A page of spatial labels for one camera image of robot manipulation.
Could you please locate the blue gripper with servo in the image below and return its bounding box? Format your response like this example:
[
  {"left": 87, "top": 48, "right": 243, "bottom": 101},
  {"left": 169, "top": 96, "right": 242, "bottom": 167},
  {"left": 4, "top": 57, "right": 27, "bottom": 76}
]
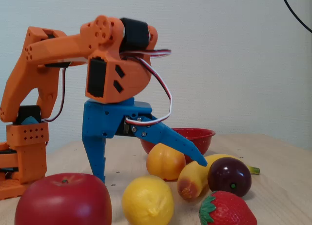
[{"left": 81, "top": 97, "right": 208, "bottom": 184}]

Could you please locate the yellow plastic lemon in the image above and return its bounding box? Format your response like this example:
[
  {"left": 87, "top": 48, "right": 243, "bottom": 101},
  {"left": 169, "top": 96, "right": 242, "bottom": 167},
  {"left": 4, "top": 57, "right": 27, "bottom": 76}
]
[{"left": 121, "top": 175, "right": 175, "bottom": 225}]

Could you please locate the red speckled enamel bowl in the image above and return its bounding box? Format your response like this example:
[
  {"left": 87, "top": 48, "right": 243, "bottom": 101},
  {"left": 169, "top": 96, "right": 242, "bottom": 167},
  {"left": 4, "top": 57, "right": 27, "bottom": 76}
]
[{"left": 140, "top": 127, "right": 216, "bottom": 164}]

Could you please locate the orange plastic peach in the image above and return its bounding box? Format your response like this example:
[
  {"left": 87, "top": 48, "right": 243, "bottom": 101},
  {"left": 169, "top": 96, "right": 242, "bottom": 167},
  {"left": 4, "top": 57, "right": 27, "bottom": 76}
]
[{"left": 146, "top": 143, "right": 187, "bottom": 181}]

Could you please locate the yellow plastic banana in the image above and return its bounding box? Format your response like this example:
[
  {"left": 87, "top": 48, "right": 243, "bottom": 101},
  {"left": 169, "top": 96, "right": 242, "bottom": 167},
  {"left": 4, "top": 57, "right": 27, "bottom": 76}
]
[{"left": 177, "top": 153, "right": 260, "bottom": 200}]

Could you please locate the red plastic apple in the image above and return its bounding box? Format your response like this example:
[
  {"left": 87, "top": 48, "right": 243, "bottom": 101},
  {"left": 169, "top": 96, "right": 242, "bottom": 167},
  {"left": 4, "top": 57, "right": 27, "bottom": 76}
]
[{"left": 14, "top": 172, "right": 113, "bottom": 225}]

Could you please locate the dark purple plastic plum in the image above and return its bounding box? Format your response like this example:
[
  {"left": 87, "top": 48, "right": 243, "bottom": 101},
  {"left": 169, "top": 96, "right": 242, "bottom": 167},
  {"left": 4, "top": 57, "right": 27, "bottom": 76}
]
[{"left": 207, "top": 157, "right": 252, "bottom": 198}]

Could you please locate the red plastic strawberry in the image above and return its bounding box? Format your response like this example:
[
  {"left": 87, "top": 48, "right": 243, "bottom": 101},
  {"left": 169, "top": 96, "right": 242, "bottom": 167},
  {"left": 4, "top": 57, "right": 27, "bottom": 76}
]
[{"left": 198, "top": 190, "right": 258, "bottom": 225}]

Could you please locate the red black arm cable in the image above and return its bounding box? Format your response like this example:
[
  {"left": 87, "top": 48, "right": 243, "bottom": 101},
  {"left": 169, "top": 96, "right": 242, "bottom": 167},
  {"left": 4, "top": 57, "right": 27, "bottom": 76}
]
[{"left": 46, "top": 61, "right": 72, "bottom": 123}]

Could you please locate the black hanging cable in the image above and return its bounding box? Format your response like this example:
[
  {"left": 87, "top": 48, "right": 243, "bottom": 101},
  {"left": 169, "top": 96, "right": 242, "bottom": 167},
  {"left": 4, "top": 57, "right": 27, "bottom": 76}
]
[{"left": 278, "top": 0, "right": 312, "bottom": 33}]

